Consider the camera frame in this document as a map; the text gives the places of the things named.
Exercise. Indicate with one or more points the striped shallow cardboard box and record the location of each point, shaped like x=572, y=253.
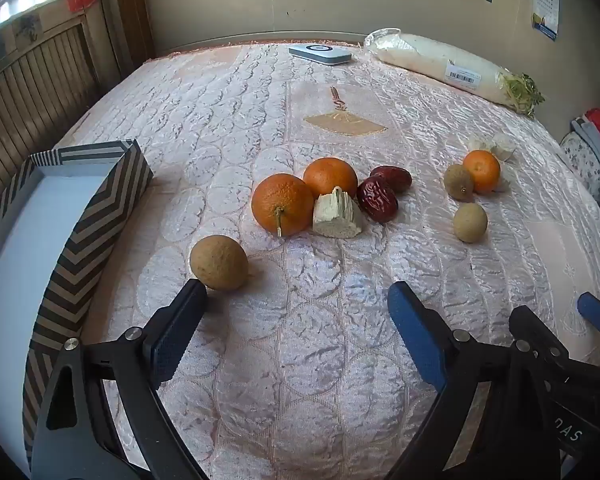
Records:
x=10, y=260

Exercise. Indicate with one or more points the brown longan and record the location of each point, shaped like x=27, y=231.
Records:
x=470, y=222
x=218, y=262
x=456, y=180

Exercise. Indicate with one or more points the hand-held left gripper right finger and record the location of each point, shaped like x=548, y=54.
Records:
x=415, y=332

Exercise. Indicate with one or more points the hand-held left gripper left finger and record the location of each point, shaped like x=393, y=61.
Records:
x=172, y=342

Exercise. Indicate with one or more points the pink quilted bedspread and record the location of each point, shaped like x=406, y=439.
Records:
x=305, y=335

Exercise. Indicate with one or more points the orange with stem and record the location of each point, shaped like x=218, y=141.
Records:
x=280, y=200

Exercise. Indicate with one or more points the ink drawing door sticker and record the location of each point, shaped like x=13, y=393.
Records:
x=28, y=27

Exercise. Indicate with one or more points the round white yam chunk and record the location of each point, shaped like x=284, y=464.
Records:
x=503, y=149

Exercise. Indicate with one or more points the slatted wooden door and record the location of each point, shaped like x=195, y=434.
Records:
x=40, y=85

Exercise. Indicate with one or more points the floral grey cushion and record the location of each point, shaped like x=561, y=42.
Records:
x=582, y=160

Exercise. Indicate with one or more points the white radish in plastic bag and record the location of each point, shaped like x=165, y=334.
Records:
x=430, y=57

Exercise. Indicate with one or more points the red jujube date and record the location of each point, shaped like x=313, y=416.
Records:
x=376, y=200
x=395, y=177

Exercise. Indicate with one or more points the white flat electronic device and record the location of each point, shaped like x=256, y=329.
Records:
x=320, y=54

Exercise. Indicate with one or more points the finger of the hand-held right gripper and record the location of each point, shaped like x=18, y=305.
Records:
x=597, y=312
x=532, y=332

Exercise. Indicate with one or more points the small orange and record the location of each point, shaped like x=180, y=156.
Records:
x=482, y=170

